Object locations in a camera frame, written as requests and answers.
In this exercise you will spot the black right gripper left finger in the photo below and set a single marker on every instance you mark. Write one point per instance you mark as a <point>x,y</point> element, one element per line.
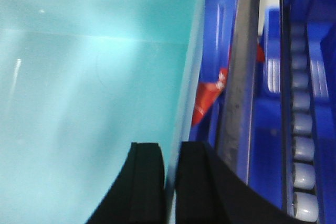
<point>137,195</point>

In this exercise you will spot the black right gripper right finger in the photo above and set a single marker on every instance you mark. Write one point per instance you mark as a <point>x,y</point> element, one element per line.
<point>207,191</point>

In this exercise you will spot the light blue plastic bin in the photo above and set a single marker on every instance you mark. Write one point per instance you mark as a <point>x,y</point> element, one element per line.
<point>80,81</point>

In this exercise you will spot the dark blue centre storage bin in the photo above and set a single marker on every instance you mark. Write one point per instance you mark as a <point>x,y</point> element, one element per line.
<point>265,153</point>

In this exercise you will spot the dark blue storage bin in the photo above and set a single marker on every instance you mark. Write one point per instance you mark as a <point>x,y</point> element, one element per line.
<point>318,16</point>
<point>265,153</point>

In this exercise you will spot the dark blue right storage bin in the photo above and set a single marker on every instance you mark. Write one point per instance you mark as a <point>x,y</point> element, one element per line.
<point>318,16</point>

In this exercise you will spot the grey metal rack divider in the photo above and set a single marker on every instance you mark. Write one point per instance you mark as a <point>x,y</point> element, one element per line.
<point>233,139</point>

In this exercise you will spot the red snack bag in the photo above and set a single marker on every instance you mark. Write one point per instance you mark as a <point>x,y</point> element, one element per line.
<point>208,92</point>

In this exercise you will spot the grey roller track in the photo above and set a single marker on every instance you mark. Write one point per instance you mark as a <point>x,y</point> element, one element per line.
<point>304,203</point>

